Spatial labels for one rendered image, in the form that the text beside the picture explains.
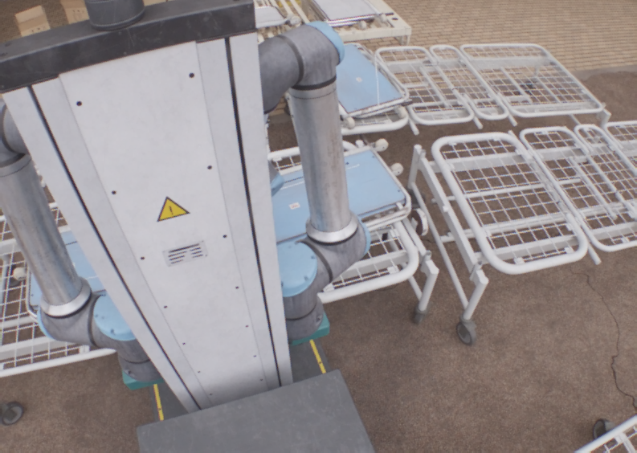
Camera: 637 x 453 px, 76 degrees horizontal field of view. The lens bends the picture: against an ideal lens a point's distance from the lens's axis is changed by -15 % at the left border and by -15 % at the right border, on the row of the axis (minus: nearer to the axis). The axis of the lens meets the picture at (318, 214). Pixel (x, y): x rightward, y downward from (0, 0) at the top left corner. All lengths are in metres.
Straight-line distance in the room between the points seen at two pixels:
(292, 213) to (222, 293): 1.03
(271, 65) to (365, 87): 1.79
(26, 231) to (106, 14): 0.70
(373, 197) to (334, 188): 0.86
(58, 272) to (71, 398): 1.23
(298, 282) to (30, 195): 0.69
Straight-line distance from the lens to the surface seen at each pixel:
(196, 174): 0.74
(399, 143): 3.24
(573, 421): 2.38
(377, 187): 2.09
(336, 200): 1.23
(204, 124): 0.69
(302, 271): 1.25
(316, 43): 1.02
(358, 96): 2.65
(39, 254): 1.21
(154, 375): 1.44
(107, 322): 1.27
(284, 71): 0.97
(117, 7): 0.59
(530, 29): 5.49
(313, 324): 1.43
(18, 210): 1.14
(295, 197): 2.02
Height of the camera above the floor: 2.00
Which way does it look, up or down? 47 degrees down
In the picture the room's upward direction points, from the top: straight up
